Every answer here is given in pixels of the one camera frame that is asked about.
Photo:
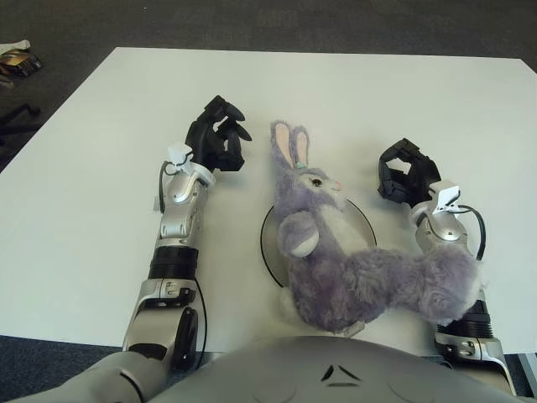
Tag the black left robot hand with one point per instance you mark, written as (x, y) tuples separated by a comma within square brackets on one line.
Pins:
[(210, 140)]

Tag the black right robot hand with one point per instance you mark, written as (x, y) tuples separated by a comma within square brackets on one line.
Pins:
[(413, 176)]

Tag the purple plush bunny doll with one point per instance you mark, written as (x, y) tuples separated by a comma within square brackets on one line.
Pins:
[(335, 260)]

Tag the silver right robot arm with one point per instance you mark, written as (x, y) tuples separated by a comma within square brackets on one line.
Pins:
[(444, 235)]

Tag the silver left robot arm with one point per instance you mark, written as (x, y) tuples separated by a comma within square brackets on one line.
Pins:
[(180, 252)]

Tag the white plate with black rim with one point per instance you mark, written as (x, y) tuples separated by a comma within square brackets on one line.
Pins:
[(272, 243)]

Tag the black item on floor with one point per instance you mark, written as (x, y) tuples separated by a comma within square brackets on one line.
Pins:
[(17, 117)]

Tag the dark box on floor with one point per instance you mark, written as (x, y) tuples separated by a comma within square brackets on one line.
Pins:
[(21, 63)]

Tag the grey robot torso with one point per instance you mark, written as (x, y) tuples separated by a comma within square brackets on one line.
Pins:
[(335, 373)]

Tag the white table leg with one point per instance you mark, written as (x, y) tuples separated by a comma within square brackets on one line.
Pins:
[(529, 369)]

